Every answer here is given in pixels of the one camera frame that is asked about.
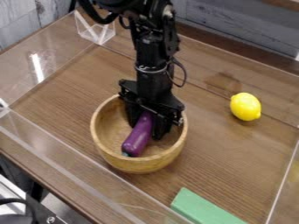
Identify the brown wooden bowl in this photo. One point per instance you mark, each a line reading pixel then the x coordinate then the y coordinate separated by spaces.
pixel 110 129

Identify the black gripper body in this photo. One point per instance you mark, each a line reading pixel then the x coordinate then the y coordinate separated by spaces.
pixel 152 91

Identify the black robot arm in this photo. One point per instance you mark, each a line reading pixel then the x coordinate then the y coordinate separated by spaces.
pixel 150 20

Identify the clear acrylic corner bracket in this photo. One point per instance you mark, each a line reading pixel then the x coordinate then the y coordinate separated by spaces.
pixel 98 33

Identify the yellow toy lemon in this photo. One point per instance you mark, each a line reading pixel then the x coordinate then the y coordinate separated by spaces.
pixel 246 107

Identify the clear acrylic enclosure wall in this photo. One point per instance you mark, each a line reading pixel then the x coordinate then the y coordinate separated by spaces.
pixel 57 77

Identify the green block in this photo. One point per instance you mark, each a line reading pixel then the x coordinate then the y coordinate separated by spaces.
pixel 200 210

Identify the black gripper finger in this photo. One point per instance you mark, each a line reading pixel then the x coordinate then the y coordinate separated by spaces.
pixel 133 112
pixel 164 123

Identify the purple toy eggplant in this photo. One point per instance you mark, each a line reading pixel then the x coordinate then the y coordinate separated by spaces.
pixel 140 136

